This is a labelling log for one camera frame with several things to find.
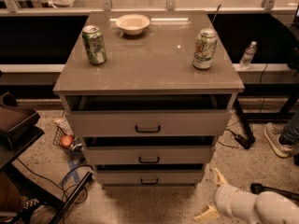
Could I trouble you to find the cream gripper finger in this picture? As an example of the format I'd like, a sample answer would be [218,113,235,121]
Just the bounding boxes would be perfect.
[193,205,221,223]
[214,168,228,186]

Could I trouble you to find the dark brown tray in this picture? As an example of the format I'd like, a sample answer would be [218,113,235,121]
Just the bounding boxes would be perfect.
[0,92,40,150]

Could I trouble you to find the clear plastic water bottle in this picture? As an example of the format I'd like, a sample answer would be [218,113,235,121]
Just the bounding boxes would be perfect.
[240,41,257,70]

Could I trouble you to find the black metal stand leg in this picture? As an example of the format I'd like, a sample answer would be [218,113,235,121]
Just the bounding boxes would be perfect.
[49,172,93,224]

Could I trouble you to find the black floor cable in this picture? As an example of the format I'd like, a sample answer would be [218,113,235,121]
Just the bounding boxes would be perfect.
[15,157,94,205]

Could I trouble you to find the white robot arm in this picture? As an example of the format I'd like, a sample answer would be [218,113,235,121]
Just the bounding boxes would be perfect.
[193,168,299,224]

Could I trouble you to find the white 7up can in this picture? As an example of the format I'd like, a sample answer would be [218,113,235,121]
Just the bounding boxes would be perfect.
[192,28,218,70]

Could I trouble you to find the grey sneaker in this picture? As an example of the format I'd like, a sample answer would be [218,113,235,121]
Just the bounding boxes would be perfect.
[263,123,292,158]

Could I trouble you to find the grey drawer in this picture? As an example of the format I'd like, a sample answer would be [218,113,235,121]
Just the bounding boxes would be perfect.
[95,163,205,186]
[62,93,234,137]
[83,136,214,165]

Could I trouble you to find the grey bottom drawer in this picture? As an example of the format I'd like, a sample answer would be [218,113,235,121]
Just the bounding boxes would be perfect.
[95,163,205,186]

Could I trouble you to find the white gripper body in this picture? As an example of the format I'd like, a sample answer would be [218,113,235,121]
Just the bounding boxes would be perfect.
[214,184,258,218]

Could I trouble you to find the grey drawer cabinet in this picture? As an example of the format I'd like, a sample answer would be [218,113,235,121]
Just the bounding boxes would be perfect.
[52,10,245,189]

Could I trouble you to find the red apple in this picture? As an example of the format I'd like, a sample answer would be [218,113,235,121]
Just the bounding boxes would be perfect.
[61,135,74,148]

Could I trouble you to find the grey top drawer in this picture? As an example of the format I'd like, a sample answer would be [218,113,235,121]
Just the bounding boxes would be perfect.
[62,93,234,137]

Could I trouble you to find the white ceramic bowl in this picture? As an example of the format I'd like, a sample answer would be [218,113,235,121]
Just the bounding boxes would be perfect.
[116,14,150,35]

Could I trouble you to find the black tripod foot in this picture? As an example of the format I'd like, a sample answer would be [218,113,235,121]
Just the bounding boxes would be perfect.
[250,183,299,201]

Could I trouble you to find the black power adapter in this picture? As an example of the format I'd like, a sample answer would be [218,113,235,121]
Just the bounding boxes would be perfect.
[235,134,250,149]

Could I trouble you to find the wire basket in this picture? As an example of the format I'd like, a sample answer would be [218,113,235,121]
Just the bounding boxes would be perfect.
[53,128,82,157]

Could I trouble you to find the green soda can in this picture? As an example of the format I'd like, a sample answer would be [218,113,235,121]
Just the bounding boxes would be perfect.
[82,25,107,65]

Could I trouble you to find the black patterned shoe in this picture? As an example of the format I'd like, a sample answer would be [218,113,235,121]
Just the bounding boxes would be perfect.
[10,198,42,224]

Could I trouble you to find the grey middle drawer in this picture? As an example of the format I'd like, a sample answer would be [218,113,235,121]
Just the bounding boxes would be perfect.
[83,136,214,165]

